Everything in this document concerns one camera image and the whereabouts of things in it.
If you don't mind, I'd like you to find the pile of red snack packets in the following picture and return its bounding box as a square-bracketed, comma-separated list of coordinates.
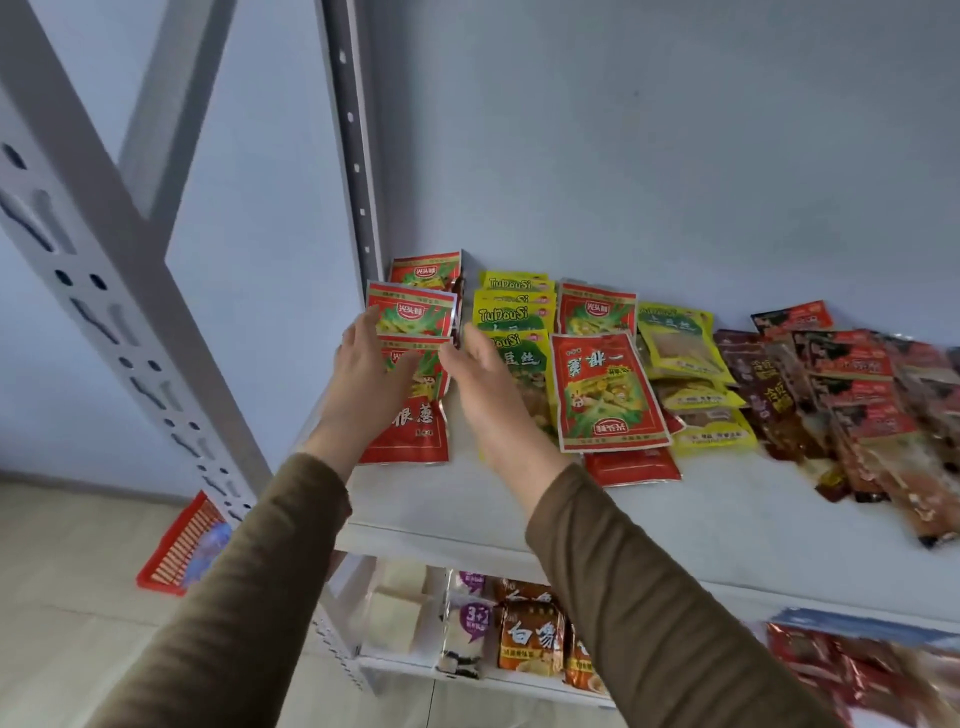
[549, 281, 684, 489]

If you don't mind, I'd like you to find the person's right hand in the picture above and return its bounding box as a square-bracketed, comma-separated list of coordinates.
[438, 322, 575, 519]

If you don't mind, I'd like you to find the person's left forearm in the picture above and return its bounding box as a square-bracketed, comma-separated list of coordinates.
[86, 452, 354, 728]

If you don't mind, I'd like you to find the person's right forearm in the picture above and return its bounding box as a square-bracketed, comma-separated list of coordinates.
[524, 463, 845, 728]

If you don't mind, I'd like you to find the blue item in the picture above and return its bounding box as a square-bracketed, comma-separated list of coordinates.
[183, 522, 234, 586]

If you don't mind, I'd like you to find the person's left hand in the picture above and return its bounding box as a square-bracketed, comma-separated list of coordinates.
[299, 305, 421, 481]

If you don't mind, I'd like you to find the pile of yellow snack packets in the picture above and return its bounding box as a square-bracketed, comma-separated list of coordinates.
[637, 302, 759, 455]

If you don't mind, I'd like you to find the row of dark red snacks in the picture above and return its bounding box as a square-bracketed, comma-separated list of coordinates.
[764, 622, 960, 728]

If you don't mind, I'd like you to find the yellow green snack packet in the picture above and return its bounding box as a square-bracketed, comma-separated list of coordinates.
[472, 290, 558, 335]
[479, 329, 560, 444]
[479, 271, 556, 295]

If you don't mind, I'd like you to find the red foil snack packet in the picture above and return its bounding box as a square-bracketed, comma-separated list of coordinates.
[365, 281, 459, 339]
[388, 251, 466, 294]
[359, 333, 451, 466]

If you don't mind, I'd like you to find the red plastic basket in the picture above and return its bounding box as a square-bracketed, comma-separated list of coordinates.
[136, 491, 234, 598]

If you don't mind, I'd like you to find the white metal shelf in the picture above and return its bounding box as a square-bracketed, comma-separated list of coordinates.
[0, 0, 960, 728]

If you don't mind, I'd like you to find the pile of black red snacks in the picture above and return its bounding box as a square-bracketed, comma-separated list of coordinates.
[749, 299, 960, 549]

